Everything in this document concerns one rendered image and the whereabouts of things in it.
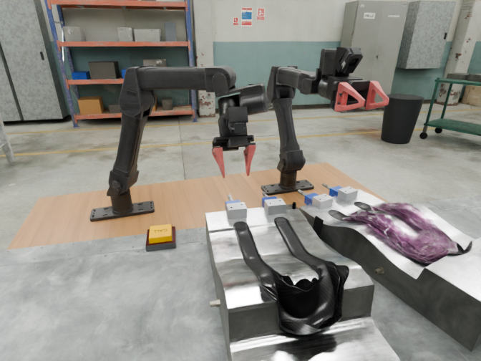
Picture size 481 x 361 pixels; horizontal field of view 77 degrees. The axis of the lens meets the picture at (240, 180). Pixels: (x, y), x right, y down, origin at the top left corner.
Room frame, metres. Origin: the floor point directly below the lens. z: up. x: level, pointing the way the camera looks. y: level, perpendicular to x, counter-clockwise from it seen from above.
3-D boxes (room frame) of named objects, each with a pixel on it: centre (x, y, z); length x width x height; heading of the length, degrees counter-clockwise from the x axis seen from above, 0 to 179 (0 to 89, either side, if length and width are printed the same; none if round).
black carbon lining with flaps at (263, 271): (0.51, -0.09, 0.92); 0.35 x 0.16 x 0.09; 12
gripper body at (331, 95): (0.79, -0.26, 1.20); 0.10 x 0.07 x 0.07; 107
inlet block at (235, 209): (0.75, 0.02, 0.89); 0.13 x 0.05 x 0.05; 12
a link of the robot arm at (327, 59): (0.88, -0.24, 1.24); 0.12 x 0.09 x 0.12; 17
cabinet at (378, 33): (6.32, -2.48, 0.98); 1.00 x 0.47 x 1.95; 102
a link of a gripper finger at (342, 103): (0.72, -0.27, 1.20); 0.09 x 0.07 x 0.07; 17
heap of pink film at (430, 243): (0.65, -0.41, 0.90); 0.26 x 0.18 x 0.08; 29
